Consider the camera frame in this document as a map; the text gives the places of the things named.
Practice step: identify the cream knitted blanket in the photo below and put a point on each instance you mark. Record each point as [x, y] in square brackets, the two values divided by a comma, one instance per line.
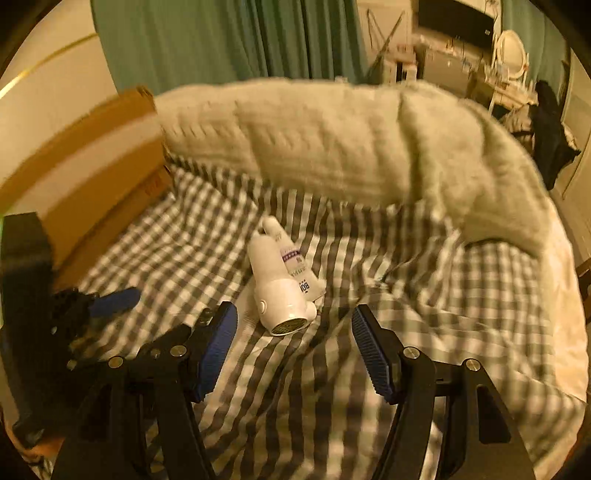
[372, 145]

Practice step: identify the white dressing table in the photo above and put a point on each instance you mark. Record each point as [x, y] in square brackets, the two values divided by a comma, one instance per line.
[491, 93]

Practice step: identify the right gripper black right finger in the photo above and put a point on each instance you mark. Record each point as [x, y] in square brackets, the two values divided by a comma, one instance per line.
[480, 438]

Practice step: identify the teal green curtain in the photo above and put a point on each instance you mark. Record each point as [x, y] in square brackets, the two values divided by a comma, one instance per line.
[163, 45]

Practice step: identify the black wall television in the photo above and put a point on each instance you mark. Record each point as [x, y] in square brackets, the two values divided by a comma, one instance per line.
[457, 20]

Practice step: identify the large brown cardboard box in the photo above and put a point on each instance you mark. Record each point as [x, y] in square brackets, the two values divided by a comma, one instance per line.
[91, 181]

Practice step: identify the white handheld hair dryer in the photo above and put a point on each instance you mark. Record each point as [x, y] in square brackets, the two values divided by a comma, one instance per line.
[282, 307]

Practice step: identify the grey white checkered bedsheet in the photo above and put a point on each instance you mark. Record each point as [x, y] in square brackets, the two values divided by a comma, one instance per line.
[302, 406]

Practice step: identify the white tube with purple label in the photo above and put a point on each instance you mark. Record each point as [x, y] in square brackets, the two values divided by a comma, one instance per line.
[312, 288]

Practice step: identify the grey small cabinet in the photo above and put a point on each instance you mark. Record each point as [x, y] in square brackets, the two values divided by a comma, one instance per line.
[443, 69]

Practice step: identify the black clothes on chair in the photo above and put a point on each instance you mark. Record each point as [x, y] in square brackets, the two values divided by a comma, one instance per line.
[552, 151]

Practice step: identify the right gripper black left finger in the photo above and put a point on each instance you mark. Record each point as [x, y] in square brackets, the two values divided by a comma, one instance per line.
[162, 382]

